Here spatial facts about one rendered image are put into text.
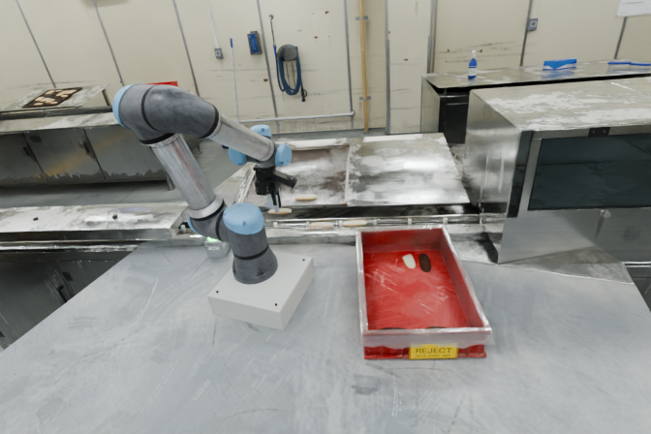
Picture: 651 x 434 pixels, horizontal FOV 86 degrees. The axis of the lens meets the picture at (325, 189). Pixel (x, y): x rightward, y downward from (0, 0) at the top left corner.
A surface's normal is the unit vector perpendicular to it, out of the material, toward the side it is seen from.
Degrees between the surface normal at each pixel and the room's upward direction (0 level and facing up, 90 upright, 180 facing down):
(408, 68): 90
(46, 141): 90
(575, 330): 0
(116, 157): 90
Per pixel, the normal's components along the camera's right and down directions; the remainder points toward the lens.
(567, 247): -0.10, 0.47
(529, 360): -0.09, -0.88
